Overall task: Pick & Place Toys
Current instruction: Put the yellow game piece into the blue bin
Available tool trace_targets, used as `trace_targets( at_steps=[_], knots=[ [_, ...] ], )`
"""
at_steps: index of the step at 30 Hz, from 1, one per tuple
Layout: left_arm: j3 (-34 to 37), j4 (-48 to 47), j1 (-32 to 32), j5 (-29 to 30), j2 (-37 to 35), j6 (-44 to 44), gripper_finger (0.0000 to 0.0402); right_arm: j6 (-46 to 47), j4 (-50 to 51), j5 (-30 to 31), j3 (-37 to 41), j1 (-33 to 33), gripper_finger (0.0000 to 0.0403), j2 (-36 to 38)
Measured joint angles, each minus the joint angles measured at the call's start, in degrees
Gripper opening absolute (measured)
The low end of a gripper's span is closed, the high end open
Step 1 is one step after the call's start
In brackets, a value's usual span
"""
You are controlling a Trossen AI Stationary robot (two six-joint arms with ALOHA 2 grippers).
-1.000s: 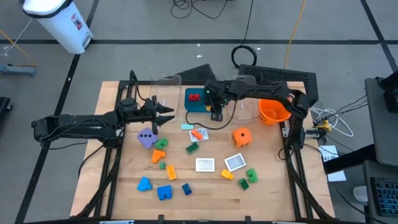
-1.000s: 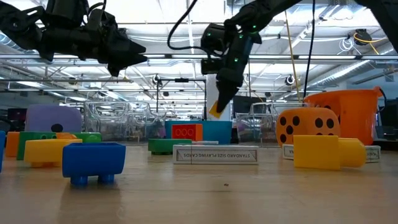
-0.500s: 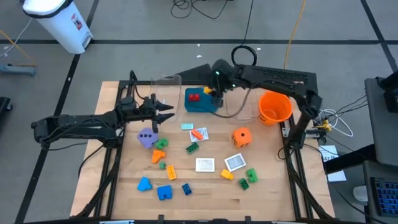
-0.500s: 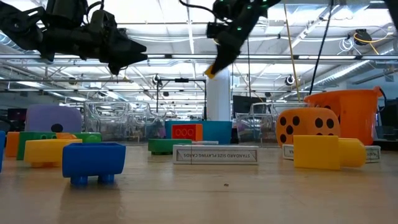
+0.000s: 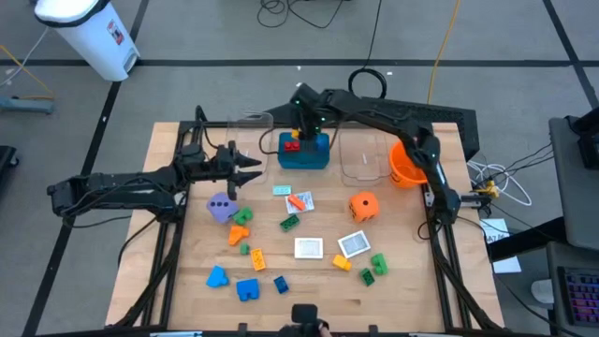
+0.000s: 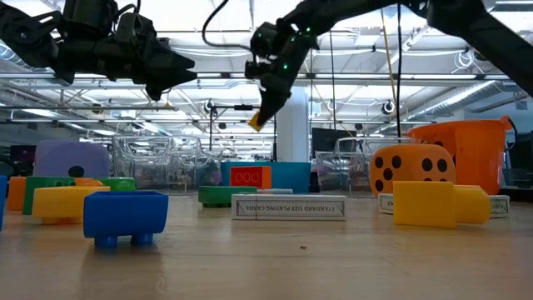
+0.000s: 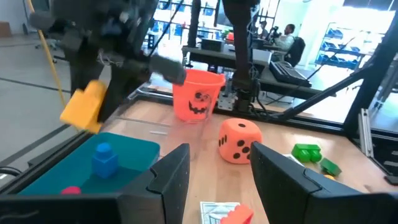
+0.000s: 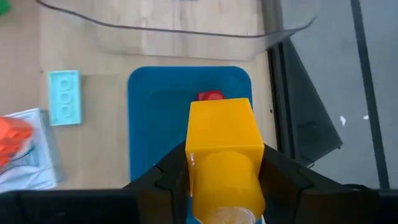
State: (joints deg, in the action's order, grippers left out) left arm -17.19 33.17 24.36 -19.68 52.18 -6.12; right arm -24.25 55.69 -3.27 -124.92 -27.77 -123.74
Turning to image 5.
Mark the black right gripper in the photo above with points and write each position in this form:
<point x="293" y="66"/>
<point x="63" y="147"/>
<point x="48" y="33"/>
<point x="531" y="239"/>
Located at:
<point x="306" y="110"/>

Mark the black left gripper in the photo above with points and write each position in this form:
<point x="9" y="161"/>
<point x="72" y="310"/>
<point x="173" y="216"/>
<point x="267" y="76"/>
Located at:
<point x="220" y="166"/>

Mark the yellow toy block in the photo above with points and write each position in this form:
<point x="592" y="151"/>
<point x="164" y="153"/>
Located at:
<point x="295" y="134"/>

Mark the red toy brick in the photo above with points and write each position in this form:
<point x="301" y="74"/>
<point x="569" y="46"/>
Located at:
<point x="292" y="146"/>

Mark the purple foam die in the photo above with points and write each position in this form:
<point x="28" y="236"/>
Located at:
<point x="222" y="207"/>

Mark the orange-red toy brick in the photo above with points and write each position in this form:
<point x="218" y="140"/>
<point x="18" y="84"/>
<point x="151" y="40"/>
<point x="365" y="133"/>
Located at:
<point x="296" y="201"/>

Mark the green long brick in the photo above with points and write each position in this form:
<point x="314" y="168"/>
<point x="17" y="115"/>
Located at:
<point x="290" y="222"/>

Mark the orange foam die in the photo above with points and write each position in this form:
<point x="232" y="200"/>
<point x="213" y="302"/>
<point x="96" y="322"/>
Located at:
<point x="363" y="206"/>

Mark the blue arch block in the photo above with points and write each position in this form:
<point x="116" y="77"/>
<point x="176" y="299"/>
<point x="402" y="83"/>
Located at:
<point x="247" y="289"/>

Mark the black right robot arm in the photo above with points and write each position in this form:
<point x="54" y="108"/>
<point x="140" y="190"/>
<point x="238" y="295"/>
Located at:
<point x="374" y="114"/>

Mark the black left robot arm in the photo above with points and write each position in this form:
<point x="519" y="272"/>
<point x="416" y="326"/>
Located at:
<point x="117" y="187"/>

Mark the black slanted panel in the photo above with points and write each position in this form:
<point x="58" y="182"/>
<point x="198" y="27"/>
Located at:
<point x="281" y="117"/>

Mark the clear plastic bin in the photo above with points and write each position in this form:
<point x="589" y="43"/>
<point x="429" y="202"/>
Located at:
<point x="255" y="136"/>
<point x="365" y="159"/>

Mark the mint green tile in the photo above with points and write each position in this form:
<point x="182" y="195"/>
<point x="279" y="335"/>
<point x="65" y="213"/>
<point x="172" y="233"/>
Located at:
<point x="281" y="190"/>

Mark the green toy block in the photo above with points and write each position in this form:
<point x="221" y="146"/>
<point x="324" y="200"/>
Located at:
<point x="243" y="215"/>

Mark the teal plastic bin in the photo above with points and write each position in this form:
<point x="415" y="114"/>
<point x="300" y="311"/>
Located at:
<point x="304" y="161"/>

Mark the white picture card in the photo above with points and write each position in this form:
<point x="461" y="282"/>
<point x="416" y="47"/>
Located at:
<point x="306" y="203"/>

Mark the small green cube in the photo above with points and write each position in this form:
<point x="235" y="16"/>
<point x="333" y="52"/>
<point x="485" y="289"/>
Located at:
<point x="244" y="249"/>

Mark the yellow-orange flat brick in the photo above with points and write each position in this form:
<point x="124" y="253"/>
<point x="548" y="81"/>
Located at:
<point x="258" y="259"/>

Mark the light blue toy block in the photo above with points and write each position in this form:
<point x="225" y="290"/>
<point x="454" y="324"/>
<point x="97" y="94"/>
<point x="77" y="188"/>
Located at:
<point x="216" y="277"/>

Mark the orange pumpkin bucket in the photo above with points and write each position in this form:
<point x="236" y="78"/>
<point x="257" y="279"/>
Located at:
<point x="402" y="173"/>

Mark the dark blue small brick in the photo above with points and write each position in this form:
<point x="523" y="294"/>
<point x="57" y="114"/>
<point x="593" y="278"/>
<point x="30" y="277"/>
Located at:
<point x="281" y="284"/>

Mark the plastic coated card box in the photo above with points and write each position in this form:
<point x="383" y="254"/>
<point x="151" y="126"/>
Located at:
<point x="354" y="244"/>

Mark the yellow peg block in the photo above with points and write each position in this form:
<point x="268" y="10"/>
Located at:
<point x="341" y="262"/>

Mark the black mesh computer case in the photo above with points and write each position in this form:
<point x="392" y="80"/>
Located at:
<point x="454" y="119"/>

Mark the black handheld device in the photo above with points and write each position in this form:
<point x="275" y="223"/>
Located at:
<point x="306" y="318"/>

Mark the dark green small brick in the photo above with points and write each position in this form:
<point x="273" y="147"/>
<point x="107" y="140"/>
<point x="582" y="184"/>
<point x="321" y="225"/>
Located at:
<point x="367" y="276"/>

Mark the green stepped block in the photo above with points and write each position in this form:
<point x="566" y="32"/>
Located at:
<point x="379" y="263"/>

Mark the yellow connector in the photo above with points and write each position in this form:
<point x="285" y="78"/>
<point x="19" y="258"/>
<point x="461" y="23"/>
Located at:
<point x="490" y="189"/>

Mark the white trash can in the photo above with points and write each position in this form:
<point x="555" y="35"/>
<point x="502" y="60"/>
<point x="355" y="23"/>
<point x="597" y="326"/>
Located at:
<point x="89" y="33"/>

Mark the white paper sheet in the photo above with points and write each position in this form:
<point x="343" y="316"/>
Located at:
<point x="507" y="264"/>
<point x="496" y="229"/>

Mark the grey-blue floor base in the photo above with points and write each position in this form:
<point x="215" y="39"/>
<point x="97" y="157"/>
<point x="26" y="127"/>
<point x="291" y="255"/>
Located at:
<point x="25" y="105"/>

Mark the black chair base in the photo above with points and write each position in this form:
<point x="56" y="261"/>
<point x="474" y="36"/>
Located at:
<point x="7" y="161"/>

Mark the black desk device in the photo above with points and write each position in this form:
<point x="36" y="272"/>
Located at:
<point x="587" y="140"/>

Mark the dark grey desk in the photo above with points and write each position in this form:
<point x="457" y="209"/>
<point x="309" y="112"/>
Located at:
<point x="561" y="255"/>

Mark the white computer mouse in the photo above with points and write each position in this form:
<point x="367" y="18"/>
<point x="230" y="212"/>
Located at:
<point x="542" y="290"/>

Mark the black keyboard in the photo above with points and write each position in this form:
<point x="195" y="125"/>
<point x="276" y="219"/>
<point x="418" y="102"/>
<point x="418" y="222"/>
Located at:
<point x="580" y="295"/>

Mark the black table frame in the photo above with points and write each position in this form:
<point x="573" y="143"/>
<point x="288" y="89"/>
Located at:
<point x="210" y="125"/>

